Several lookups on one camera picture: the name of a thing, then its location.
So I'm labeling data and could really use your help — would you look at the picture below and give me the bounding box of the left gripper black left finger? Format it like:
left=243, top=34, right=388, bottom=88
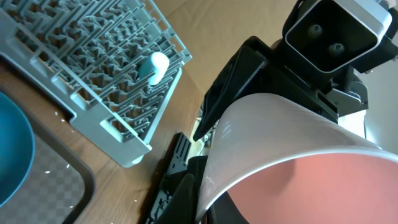
left=155, top=174, right=198, bottom=224

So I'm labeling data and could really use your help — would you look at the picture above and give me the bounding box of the dark brown serving tray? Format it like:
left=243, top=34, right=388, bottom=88
left=1, top=91, right=95, bottom=223

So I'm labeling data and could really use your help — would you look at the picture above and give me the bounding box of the grey dishwasher rack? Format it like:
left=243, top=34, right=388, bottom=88
left=1, top=0, right=192, bottom=168

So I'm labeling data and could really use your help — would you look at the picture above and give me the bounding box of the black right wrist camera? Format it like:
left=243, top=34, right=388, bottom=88
left=283, top=0, right=393, bottom=73

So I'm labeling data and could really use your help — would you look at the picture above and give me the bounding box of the white and pink cup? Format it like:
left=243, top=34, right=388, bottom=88
left=195, top=93, right=397, bottom=223

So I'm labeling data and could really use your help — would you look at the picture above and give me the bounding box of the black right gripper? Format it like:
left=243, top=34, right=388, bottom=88
left=193, top=36, right=369, bottom=141

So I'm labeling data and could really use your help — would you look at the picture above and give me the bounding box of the light blue cup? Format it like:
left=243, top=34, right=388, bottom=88
left=139, top=52, right=170, bottom=85

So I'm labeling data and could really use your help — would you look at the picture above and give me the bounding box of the large blue bowl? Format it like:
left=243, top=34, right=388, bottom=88
left=1, top=92, right=35, bottom=205

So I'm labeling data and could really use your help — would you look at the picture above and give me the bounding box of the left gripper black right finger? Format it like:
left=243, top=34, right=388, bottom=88
left=208, top=192, right=249, bottom=224

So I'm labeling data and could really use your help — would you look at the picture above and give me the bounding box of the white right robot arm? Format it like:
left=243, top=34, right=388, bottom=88
left=193, top=37, right=397, bottom=149

